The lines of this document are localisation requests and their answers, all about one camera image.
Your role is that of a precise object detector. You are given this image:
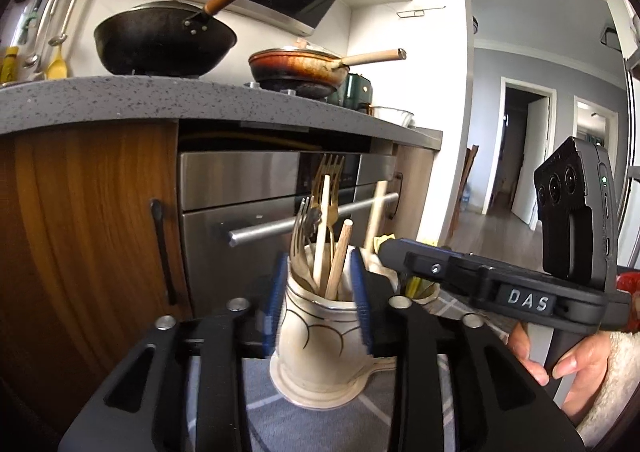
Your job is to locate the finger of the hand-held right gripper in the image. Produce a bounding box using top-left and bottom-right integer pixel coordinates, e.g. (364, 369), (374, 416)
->
(375, 237), (482, 305)

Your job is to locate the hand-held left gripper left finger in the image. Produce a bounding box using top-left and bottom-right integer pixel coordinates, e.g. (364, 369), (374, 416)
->
(57, 252), (291, 452)

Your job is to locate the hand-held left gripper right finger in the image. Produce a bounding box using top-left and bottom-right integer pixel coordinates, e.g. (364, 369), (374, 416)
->
(350, 249), (586, 452)

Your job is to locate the cream ceramic mug with lines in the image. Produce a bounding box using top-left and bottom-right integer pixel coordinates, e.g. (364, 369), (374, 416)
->
(270, 242), (401, 410)

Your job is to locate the silver fork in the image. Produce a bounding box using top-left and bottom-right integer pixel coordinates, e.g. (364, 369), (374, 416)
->
(289, 197), (313, 285)

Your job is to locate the gold fork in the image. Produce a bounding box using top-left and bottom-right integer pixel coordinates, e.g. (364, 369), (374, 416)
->
(310, 153), (347, 245)

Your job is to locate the person's right forearm cream sleeve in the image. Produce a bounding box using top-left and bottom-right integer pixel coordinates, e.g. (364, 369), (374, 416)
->
(575, 332), (640, 448)

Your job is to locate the person's right hand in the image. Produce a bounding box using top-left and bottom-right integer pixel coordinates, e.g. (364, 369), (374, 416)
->
(507, 322), (621, 425)

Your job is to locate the light wooden cabinet door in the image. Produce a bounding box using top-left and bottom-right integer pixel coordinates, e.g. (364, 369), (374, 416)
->
(390, 142), (433, 249)

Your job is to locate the white room door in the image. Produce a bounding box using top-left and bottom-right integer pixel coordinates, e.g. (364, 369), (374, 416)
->
(512, 97), (551, 225)

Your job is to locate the red object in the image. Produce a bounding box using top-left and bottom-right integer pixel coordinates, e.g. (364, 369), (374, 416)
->
(615, 272), (640, 333)

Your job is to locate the grey patterned mat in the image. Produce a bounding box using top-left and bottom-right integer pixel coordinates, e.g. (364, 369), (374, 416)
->
(185, 282), (471, 452)

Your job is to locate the stainless steel oven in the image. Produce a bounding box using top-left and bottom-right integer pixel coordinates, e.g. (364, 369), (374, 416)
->
(177, 149), (401, 318)

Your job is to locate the steel bowl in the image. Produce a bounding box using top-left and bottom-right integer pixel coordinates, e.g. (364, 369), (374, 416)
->
(372, 106), (415, 128)

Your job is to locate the green air fryer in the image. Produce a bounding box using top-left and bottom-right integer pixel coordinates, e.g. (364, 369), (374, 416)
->
(340, 73), (376, 112)

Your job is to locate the dark wooden cabinet door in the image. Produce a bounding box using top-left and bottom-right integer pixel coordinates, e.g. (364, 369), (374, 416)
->
(0, 124), (193, 383)

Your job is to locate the gas stove burner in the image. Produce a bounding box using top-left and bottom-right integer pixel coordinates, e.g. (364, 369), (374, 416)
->
(252, 79), (336, 99)

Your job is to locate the grey speckled kitchen counter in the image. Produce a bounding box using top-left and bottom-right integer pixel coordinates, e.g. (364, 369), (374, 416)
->
(0, 76), (443, 150)

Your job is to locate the yellow spatula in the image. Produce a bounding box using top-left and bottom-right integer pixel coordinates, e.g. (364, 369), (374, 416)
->
(47, 44), (68, 80)

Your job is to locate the steel ladle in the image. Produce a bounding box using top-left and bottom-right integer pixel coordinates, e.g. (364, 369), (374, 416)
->
(48, 0), (86, 45)

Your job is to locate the black cabinet handle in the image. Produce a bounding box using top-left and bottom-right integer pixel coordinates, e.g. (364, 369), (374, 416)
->
(389, 173), (404, 218)
(150, 199), (177, 305)

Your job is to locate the steel oven handle bar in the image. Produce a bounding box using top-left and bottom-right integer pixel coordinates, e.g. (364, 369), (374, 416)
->
(228, 192), (399, 247)

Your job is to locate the copper frying pan wooden handle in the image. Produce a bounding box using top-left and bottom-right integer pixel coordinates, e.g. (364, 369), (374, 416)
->
(248, 47), (407, 89)

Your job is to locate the wire wall rack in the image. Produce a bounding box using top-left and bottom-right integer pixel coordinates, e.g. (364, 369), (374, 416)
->
(397, 6), (446, 19)

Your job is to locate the black wok with brown handle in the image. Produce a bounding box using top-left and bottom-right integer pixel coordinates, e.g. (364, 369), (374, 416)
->
(94, 0), (296, 78)

